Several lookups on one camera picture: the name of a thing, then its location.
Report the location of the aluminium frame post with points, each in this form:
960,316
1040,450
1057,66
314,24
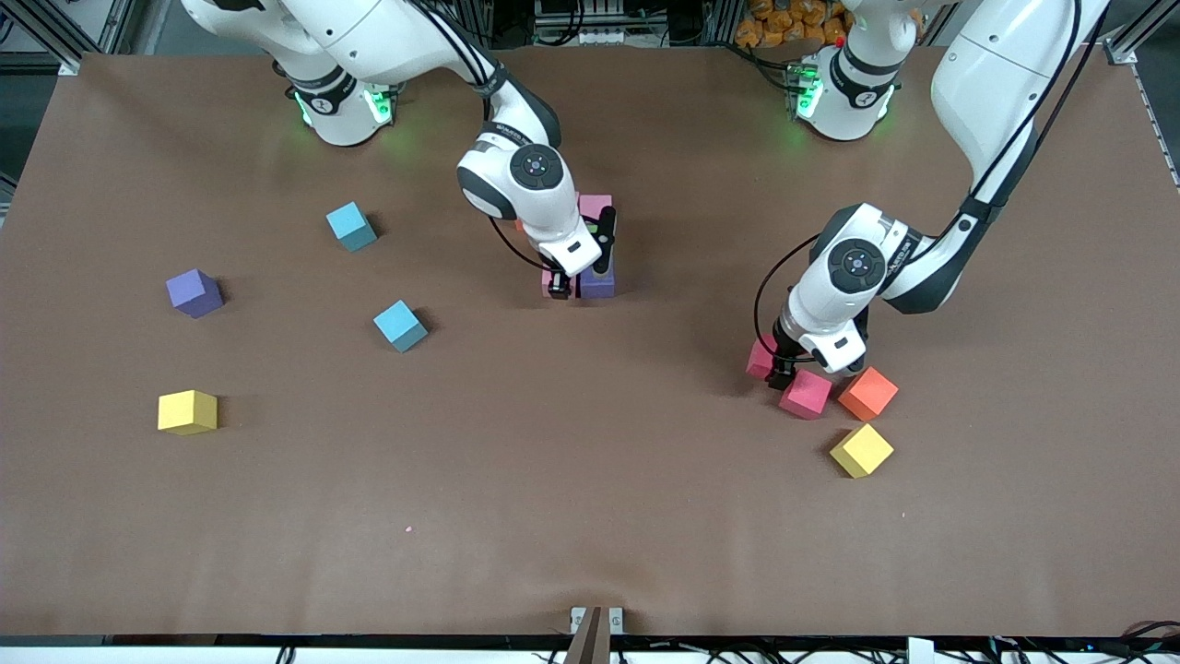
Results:
1129,41
55,37

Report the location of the crimson foam cube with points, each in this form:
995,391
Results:
805,395
760,360

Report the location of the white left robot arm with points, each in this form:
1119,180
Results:
857,263

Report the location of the metal bracket with wooden strip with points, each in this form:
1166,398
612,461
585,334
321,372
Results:
596,636

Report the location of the pink foam cube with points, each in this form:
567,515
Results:
546,284
595,205

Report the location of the purple foam cube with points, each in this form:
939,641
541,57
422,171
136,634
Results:
194,293
597,288

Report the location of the bag of orange items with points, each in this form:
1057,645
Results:
784,23

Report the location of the grey electronics rack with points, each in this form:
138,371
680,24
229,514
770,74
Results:
590,28

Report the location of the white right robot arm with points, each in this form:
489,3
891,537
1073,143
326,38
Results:
535,168

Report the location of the cyan foam cube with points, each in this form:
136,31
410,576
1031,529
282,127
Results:
350,226
400,326

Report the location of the brown table cover sheet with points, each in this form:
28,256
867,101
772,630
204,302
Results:
590,480

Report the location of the yellow foam cube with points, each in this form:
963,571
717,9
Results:
861,450
187,411

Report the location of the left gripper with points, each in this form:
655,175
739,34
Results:
784,363

